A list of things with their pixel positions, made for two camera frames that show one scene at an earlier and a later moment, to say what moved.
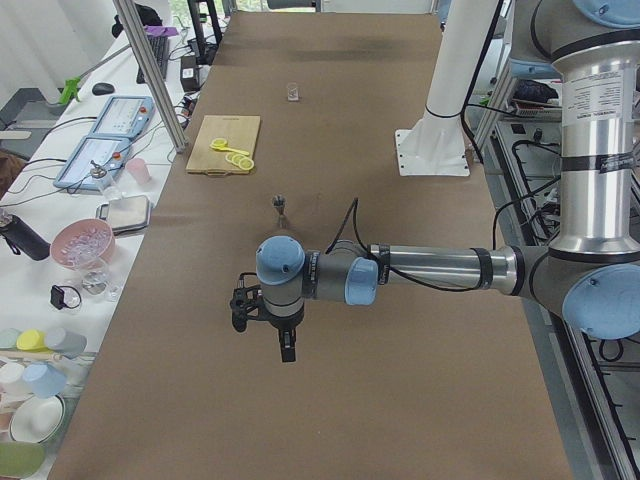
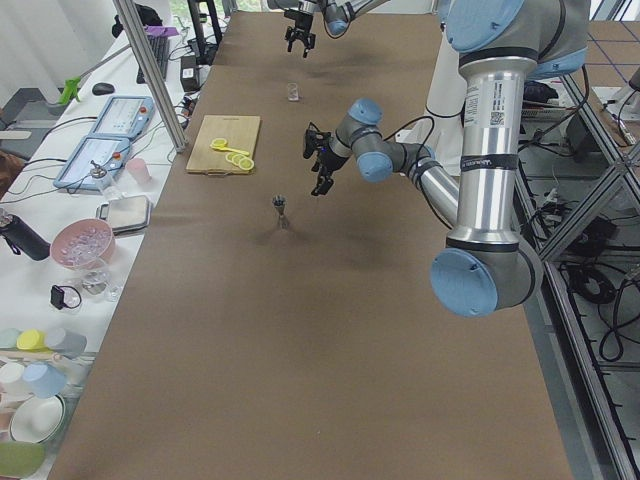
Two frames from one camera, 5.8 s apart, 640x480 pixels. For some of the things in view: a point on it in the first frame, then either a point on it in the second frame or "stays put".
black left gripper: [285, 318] to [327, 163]
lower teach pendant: [93, 163] stays put
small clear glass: [292, 94] stays put
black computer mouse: [103, 89] stays put
